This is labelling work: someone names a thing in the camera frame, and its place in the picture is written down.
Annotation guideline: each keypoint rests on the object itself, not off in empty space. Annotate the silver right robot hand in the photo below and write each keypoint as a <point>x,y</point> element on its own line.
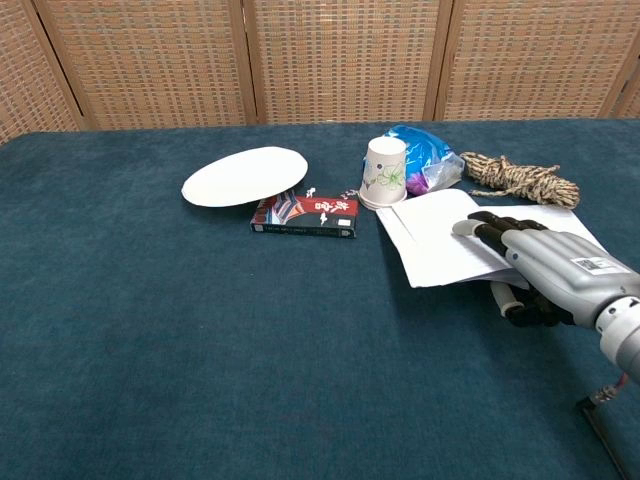
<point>550,260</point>

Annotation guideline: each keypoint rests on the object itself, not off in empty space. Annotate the lined notebook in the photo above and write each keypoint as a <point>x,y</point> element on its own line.
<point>435,235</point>

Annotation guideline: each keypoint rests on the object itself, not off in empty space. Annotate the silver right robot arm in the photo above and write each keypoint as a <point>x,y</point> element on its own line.
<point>622,335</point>

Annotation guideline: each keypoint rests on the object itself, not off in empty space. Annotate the blue plastic bag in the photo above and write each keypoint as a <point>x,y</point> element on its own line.
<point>425,155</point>

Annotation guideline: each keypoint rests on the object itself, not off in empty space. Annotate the floral paper cup stack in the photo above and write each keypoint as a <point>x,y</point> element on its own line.
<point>384,175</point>

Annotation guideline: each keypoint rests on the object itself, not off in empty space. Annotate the red and black box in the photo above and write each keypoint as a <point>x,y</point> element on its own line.
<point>310,215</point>

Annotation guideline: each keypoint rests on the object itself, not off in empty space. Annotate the woven folding screen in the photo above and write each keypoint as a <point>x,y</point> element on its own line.
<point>320,60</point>

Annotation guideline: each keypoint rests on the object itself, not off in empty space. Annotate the white paper plate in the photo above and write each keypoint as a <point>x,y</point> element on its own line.
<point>240,177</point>

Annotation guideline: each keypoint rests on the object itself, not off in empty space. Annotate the teal tablecloth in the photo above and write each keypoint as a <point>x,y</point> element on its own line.
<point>200,325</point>

